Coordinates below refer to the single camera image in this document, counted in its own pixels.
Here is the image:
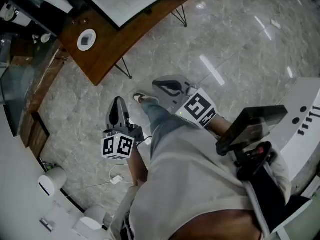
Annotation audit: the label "white power adapter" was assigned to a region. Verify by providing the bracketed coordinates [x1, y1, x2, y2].
[109, 174, 125, 185]

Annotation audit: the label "black chest-mounted device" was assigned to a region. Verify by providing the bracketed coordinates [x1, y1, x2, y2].
[216, 105, 289, 157]

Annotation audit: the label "person's gray shirt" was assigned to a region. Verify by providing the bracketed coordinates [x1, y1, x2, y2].
[108, 120, 292, 240]

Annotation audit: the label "black hairpin table leg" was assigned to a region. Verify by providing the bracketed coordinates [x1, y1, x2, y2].
[114, 57, 133, 80]
[171, 4, 188, 28]

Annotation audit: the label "person's right forearm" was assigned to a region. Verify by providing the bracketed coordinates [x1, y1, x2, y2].
[206, 115, 232, 139]

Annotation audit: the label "person's left shoe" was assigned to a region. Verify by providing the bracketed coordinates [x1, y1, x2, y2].
[133, 91, 160, 105]

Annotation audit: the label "person's left leg in jeans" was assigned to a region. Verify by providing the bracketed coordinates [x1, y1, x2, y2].
[141, 101, 193, 160]

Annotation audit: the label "cream caster wheel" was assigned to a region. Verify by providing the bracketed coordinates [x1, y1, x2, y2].
[0, 3, 20, 23]
[39, 32, 52, 44]

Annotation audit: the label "white cylinder device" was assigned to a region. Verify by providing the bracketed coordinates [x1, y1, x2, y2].
[37, 167, 68, 198]
[83, 205, 107, 229]

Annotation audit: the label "long wooden cabinet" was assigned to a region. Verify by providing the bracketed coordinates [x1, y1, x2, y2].
[19, 47, 71, 159]

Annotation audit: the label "wooden table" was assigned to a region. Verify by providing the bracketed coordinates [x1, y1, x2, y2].
[58, 0, 208, 86]

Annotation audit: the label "thin-framed eyeglasses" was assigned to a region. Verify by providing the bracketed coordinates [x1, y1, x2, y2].
[71, 17, 89, 26]

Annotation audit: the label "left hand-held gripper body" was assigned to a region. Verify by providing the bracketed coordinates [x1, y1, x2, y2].
[101, 123, 143, 161]

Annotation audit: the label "black chest harness strap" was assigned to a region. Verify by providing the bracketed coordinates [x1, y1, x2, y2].
[236, 141, 287, 232]

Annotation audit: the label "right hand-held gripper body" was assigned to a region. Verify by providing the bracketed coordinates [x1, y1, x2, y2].
[172, 82, 217, 130]

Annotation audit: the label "glass tank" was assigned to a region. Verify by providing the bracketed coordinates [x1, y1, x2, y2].
[0, 32, 62, 137]

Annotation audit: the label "white round plate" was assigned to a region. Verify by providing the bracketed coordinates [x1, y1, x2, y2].
[77, 28, 97, 52]

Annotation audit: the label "white cable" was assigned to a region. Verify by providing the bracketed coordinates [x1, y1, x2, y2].
[66, 162, 136, 197]

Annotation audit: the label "person's left forearm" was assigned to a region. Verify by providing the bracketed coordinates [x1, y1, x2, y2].
[126, 145, 149, 187]

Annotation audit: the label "small silver metal part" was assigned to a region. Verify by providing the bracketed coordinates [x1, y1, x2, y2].
[39, 217, 56, 233]

